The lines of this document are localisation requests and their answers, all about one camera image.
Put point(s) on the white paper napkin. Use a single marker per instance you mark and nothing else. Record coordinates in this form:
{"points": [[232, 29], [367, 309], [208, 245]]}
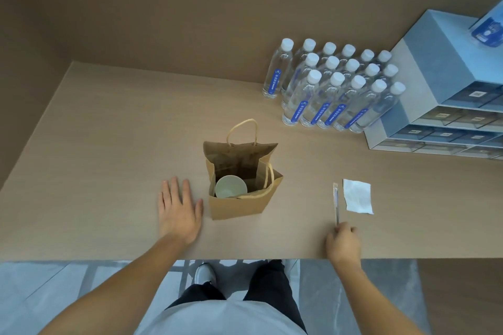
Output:
{"points": [[357, 196]]}

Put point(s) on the brown paper carrier bag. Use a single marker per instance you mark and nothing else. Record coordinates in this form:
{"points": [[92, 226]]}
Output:
{"points": [[235, 207]]}

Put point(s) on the group of clear water bottles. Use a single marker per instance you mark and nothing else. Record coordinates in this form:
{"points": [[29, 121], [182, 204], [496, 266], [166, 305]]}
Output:
{"points": [[334, 87]]}

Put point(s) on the person's left middle finger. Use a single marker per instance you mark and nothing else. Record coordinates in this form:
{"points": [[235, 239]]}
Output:
{"points": [[174, 190]]}

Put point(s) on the white shoe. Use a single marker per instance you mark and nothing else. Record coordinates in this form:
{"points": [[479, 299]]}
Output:
{"points": [[205, 274]]}

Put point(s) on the person's right hand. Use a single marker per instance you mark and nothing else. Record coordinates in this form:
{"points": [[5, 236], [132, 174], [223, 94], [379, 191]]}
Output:
{"points": [[344, 246]]}

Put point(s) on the person's left hand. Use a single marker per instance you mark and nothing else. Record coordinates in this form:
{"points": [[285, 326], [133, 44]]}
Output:
{"points": [[179, 217]]}

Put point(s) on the person's left forearm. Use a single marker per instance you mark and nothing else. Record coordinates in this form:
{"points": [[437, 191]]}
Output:
{"points": [[118, 287]]}

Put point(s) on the blue grey drawer cabinet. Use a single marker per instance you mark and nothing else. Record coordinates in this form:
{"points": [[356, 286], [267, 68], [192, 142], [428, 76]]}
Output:
{"points": [[428, 71]]}

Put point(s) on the person's right forearm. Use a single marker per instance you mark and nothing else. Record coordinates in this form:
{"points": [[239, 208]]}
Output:
{"points": [[373, 299]]}

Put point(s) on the person's right fingers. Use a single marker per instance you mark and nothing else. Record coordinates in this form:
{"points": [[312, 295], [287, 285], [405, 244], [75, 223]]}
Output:
{"points": [[345, 228]]}

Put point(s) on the person's left thumb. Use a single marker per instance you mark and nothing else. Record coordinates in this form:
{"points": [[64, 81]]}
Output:
{"points": [[199, 210]]}

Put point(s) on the black trousers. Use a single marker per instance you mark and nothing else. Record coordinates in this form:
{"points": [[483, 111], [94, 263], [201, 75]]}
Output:
{"points": [[271, 287]]}

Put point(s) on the white paper cup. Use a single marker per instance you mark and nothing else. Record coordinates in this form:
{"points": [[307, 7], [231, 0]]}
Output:
{"points": [[230, 186]]}

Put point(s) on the white shirt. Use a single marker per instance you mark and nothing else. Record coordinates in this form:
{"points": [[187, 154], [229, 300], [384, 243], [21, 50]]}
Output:
{"points": [[220, 319]]}

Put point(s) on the clear straw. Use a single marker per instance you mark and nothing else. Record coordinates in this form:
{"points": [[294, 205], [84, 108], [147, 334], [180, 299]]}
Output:
{"points": [[336, 201]]}

